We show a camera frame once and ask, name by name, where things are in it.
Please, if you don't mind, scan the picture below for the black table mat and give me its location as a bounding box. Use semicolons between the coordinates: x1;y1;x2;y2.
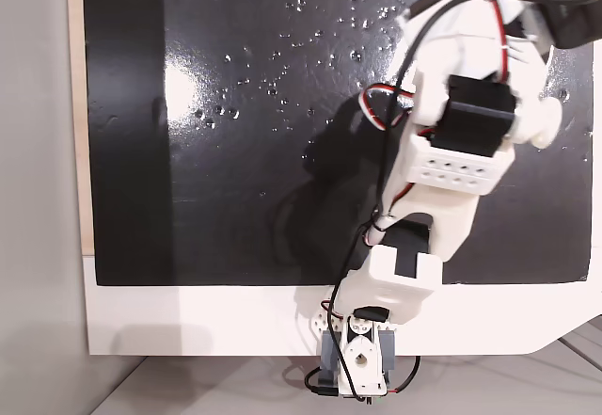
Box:
82;0;592;287

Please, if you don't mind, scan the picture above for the grey base clamp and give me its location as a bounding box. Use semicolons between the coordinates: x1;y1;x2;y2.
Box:
319;329;399;388

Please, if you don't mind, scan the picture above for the black gripper-mounted camera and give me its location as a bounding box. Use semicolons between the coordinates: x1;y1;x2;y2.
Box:
524;0;602;50

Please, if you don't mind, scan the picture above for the black camera cable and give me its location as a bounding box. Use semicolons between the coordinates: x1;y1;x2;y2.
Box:
304;0;565;400

